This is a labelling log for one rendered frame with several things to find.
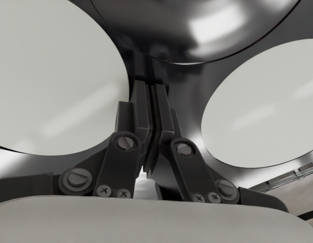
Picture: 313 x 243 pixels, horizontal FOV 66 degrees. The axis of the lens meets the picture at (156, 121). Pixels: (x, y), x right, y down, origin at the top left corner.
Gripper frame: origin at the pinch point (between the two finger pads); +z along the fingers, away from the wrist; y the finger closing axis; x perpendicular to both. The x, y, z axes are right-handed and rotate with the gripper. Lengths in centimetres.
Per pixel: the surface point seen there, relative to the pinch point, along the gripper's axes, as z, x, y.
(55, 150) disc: 1.9, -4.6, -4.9
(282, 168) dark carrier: 2.0, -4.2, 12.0
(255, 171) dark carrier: 2.0, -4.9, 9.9
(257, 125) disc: 2.0, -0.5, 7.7
